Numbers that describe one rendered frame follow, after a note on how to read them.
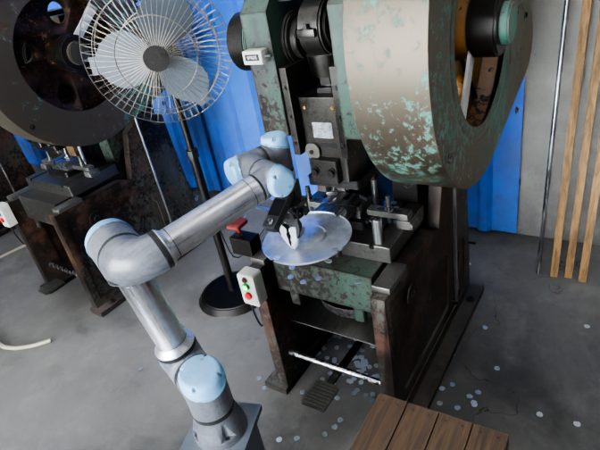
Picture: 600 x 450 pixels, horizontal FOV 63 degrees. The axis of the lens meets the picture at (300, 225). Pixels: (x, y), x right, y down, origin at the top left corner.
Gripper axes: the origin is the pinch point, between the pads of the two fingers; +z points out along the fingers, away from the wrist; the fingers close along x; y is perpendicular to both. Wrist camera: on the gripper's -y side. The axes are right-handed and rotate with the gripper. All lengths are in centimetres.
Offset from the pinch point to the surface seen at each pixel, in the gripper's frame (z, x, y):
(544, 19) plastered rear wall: -32, -42, 150
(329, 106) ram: -34.7, -3.9, 26.5
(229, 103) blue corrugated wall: 6, 147, 144
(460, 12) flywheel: -58, -43, 29
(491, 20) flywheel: -56, -50, 28
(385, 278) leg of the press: 15.3, -23.4, 13.1
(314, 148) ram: -21.1, 3.3, 25.4
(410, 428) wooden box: 45, -41, -14
